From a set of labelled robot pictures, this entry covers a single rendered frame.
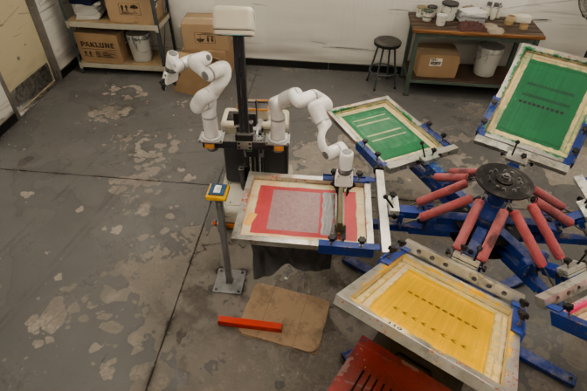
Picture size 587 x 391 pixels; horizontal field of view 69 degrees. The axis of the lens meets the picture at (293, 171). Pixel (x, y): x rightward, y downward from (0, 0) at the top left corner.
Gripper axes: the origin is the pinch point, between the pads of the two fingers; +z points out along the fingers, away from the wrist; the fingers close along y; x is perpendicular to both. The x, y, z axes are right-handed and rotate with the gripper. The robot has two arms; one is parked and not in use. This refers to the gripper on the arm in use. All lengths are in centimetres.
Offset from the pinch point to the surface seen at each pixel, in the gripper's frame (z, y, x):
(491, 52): 54, -184, -334
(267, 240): 15, 40, 28
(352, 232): 18.4, -7.3, 13.8
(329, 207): 17.4, 6.3, -4.6
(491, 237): -3, -75, 30
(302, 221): 18.1, 21.7, 8.1
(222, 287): 112, 82, -7
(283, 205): 17.9, 34.4, -3.7
